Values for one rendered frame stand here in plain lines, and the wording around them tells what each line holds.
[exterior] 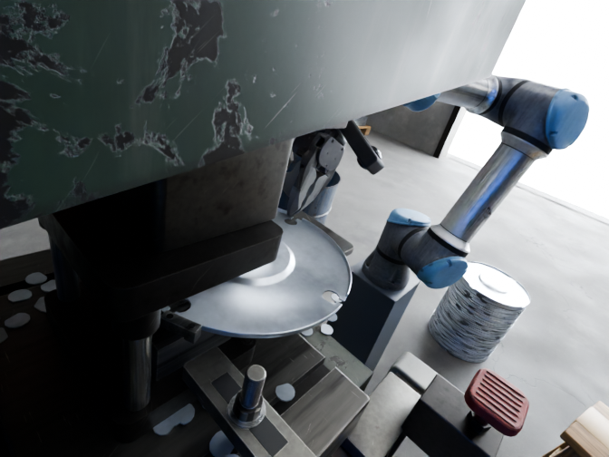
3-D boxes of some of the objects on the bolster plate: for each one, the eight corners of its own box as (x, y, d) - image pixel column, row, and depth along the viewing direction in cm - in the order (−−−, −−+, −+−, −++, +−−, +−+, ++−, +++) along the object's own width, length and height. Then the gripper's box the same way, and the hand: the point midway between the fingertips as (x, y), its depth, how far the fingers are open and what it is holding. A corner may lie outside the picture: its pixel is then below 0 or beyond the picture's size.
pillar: (76, 286, 41) (63, 179, 34) (83, 297, 40) (72, 189, 33) (54, 293, 40) (37, 183, 33) (62, 305, 39) (44, 193, 32)
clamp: (218, 370, 40) (230, 304, 35) (329, 498, 31) (365, 436, 26) (169, 401, 35) (175, 331, 30) (282, 559, 27) (315, 499, 22)
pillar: (143, 384, 33) (144, 270, 26) (154, 402, 32) (159, 286, 25) (119, 398, 32) (113, 280, 25) (130, 416, 30) (128, 298, 24)
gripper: (332, 102, 63) (277, 203, 66) (308, 76, 55) (247, 193, 58) (371, 117, 59) (311, 225, 62) (352, 92, 51) (285, 217, 54)
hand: (295, 210), depth 59 cm, fingers closed
